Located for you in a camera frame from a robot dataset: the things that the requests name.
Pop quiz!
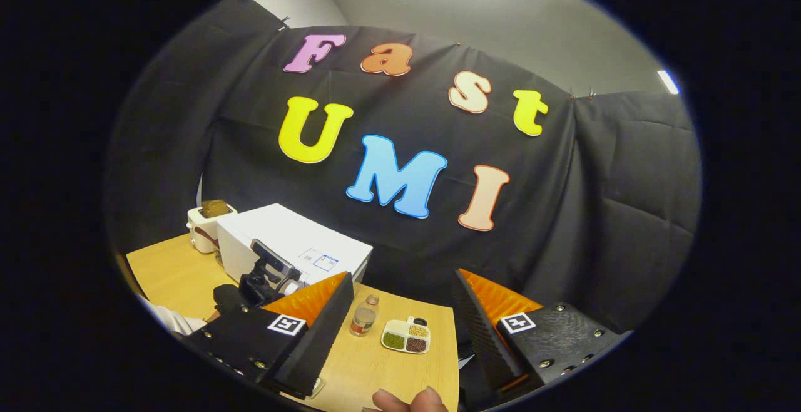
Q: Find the white microwave oven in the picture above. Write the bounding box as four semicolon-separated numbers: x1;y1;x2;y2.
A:
216;203;374;295

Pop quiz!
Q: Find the small clear labelled bottle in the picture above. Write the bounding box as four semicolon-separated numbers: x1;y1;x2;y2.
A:
349;295;380;337

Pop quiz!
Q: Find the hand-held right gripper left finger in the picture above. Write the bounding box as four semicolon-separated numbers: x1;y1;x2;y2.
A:
188;271;355;400

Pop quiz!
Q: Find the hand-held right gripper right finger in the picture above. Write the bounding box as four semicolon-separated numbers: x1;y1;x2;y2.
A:
452;268;624;400

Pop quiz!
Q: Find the white divided bean dish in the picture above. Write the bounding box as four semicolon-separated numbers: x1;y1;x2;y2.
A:
381;316;432;354

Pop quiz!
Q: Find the white toaster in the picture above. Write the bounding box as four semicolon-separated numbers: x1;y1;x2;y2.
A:
186;204;238;254

